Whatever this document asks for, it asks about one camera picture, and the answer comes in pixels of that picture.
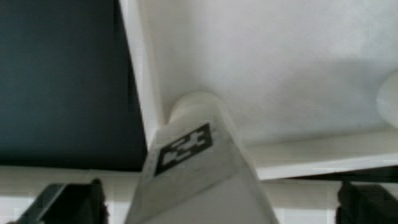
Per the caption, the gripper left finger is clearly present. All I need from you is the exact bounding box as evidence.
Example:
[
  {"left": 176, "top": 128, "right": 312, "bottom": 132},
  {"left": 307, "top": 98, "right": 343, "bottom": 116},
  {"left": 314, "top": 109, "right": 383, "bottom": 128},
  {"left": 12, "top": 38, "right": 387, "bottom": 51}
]
[{"left": 14, "top": 179, "right": 108, "bottom": 224}]

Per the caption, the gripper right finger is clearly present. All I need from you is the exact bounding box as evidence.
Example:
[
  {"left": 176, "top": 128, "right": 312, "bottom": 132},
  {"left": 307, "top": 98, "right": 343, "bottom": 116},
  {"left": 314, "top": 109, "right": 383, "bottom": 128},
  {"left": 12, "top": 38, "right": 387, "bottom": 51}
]
[{"left": 335, "top": 182, "right": 398, "bottom": 224}]

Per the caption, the white table leg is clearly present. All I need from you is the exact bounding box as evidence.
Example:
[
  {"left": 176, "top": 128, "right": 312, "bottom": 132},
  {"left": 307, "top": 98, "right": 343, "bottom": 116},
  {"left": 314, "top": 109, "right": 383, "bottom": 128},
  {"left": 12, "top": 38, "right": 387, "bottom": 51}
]
[{"left": 124, "top": 92, "right": 279, "bottom": 224}]

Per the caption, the white square table top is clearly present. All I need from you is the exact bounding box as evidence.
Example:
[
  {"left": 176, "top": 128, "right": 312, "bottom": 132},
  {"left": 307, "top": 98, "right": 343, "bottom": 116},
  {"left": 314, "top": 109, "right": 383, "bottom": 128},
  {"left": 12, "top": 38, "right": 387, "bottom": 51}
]
[{"left": 120, "top": 0, "right": 398, "bottom": 179}]

